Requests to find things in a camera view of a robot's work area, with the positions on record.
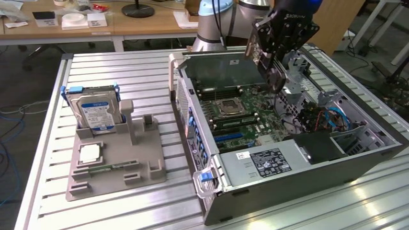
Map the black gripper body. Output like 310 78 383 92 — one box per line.
269 0 322 36

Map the graphics card with fan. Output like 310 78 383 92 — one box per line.
243 20 287 94

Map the wooden cabinet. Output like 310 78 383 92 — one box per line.
301 0 366 56

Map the black RAM slot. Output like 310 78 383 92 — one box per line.
201 90 241 98
202 93 242 101
199 87 241 95
198 84 239 92

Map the silver drive cage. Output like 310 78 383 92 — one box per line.
277 52 322 113

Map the brown cardboard box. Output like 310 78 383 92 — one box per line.
185 0 201 17

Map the white paper stack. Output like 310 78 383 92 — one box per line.
173 11 199 29

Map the metal CPU socket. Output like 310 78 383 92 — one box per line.
214 97 247 118

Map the green motherboard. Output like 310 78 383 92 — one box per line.
193 80 290 154

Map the black equipment pile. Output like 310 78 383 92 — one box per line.
370 59 409 107

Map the beige case latch bar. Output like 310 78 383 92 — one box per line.
167 53 186 101

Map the long black expansion slot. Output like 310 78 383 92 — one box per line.
211 128 239 135

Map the black round lamp base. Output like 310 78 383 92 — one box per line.
121 0 157 18

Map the blue expansion slot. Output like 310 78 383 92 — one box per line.
215 133 242 142

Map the silver disk bay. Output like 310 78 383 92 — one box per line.
329 119 402 159

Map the white labelled box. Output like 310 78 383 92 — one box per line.
85 12 109 28

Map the grey power supply unit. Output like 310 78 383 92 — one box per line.
219 139 313 188

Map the white box with dish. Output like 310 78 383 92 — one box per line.
59 13 90 31

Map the hard disk with blue carrier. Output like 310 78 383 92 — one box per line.
59 82 125 135

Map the black PC case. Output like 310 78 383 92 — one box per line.
167 42 409 226

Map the black and white box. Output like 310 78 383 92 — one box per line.
31 11 59 28

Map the black chair base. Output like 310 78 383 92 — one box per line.
17 42 95 71

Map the silver CPU chip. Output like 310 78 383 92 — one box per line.
78 145 101 161

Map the wooden desk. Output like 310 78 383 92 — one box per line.
0 0 289 46

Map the green RAM stick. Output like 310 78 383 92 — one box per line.
87 162 131 173

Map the white paper label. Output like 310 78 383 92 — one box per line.
3 21 29 29

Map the clear plastic bag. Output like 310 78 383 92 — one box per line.
0 0 31 22

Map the grey parts rack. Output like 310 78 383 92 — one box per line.
65 99 167 202

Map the black camera cable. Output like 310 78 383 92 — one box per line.
211 0 226 46

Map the white desk frame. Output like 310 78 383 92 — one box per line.
347 0 409 66

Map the blue SATA wire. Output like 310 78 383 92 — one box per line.
321 107 351 132

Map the black cable bundle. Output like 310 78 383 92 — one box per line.
298 103 323 132

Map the blue handle latch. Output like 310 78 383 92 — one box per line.
197 173 214 184

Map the grey case handle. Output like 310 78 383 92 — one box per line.
191 166 223 199

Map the thin white cable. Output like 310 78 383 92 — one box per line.
0 99 47 115

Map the thin blue cable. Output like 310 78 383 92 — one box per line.
0 112 27 206

